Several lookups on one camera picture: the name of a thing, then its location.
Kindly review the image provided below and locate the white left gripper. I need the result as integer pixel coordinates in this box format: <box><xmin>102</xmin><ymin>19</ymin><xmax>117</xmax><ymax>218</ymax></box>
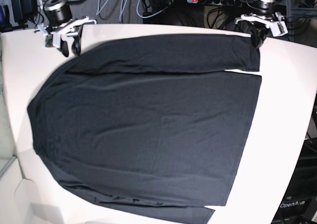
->
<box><xmin>234</xmin><ymin>12</ymin><xmax>288</xmax><ymax>48</ymax></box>

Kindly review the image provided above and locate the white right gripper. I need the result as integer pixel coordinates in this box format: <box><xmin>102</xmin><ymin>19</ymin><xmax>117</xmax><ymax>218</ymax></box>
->
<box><xmin>34</xmin><ymin>16</ymin><xmax>97</xmax><ymax>57</ymax></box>

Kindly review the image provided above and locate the dark grey long-sleeve T-shirt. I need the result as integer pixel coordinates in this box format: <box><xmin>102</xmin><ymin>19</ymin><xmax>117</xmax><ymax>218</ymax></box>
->
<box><xmin>27</xmin><ymin>34</ymin><xmax>262</xmax><ymax>224</ymax></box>

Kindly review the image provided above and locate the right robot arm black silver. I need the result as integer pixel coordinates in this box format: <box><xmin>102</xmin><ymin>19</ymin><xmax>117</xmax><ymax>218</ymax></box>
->
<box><xmin>35</xmin><ymin>0</ymin><xmax>97</xmax><ymax>57</ymax></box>

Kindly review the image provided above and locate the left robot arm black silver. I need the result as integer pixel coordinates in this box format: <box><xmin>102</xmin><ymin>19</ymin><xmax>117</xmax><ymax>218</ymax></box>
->
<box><xmin>234</xmin><ymin>0</ymin><xmax>288</xmax><ymax>49</ymax></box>

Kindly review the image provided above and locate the black equipment on floor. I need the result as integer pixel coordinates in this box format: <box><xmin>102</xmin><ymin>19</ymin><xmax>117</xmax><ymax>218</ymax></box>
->
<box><xmin>11</xmin><ymin>0</ymin><xmax>39</xmax><ymax>25</ymax></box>

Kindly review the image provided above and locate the black OpenArm case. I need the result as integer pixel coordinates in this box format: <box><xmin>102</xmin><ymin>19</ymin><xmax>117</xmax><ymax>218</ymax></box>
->
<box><xmin>272</xmin><ymin>138</ymin><xmax>317</xmax><ymax>224</ymax></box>

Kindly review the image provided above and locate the white cable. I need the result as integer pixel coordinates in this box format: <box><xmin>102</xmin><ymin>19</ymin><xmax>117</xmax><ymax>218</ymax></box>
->
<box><xmin>95</xmin><ymin>0</ymin><xmax>129</xmax><ymax>21</ymax></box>

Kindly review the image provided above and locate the white power strip red switch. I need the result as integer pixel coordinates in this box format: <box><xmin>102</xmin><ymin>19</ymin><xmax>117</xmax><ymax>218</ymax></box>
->
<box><xmin>187</xmin><ymin>0</ymin><xmax>242</xmax><ymax>7</ymax></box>

